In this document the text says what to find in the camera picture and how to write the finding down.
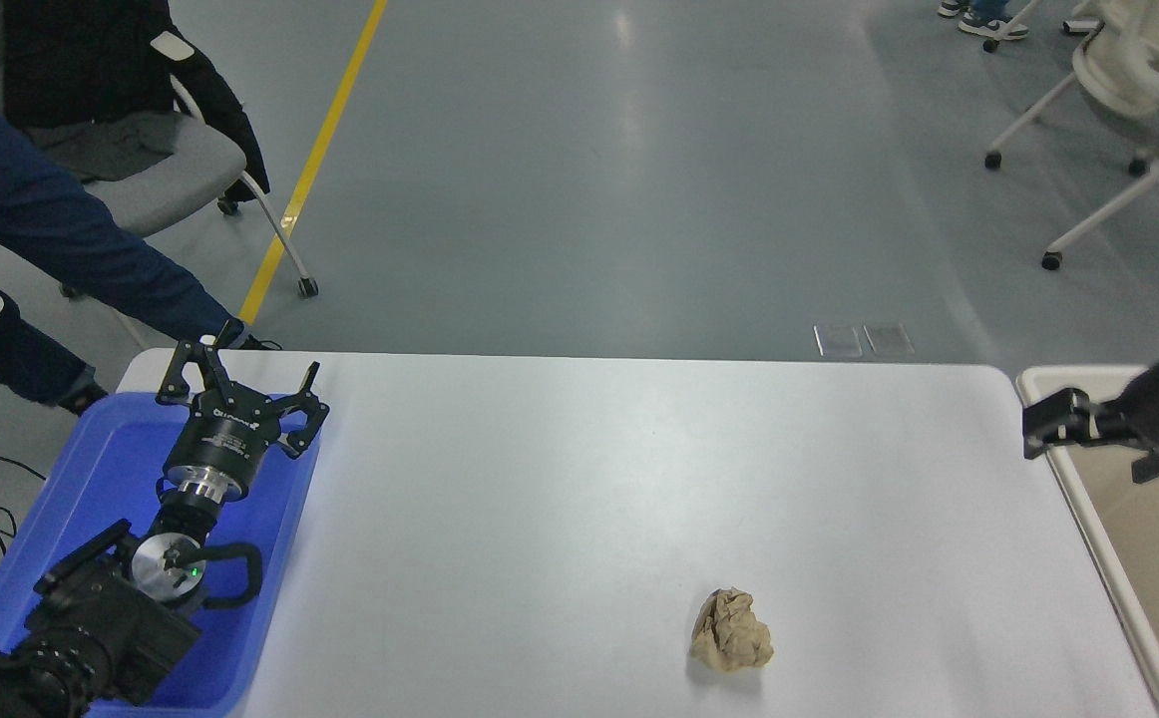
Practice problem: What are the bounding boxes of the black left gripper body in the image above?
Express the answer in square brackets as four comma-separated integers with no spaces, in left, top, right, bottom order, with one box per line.
[162,390,282,491]

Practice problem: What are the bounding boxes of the clear floor plate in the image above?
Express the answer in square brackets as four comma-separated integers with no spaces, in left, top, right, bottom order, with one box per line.
[813,323,863,359]
[863,321,917,358]

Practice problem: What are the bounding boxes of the large pale bin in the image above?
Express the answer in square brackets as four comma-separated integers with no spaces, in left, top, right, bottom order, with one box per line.
[1015,364,1159,718]

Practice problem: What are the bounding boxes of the blue plastic tray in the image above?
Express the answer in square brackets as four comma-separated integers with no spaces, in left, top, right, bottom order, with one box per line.
[0,391,322,717]

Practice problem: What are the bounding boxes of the grey padded chair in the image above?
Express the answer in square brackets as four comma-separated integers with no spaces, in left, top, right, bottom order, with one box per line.
[0,0,320,299]

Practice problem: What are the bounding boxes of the grey folded garment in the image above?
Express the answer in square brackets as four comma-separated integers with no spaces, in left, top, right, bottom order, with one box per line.
[21,110,184,186]

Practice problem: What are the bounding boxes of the black jacket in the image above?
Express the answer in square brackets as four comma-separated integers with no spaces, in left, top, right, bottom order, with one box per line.
[2,0,271,206]

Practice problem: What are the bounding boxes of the white wheeled chair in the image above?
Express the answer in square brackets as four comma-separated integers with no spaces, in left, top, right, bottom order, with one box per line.
[983,0,1159,272]
[980,0,1105,55]

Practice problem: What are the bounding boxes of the crumpled tan paper ball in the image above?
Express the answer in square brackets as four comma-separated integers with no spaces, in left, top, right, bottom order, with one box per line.
[689,586,776,673]

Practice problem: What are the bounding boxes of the standing person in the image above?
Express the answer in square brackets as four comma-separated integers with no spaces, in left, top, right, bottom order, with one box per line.
[938,0,1030,42]

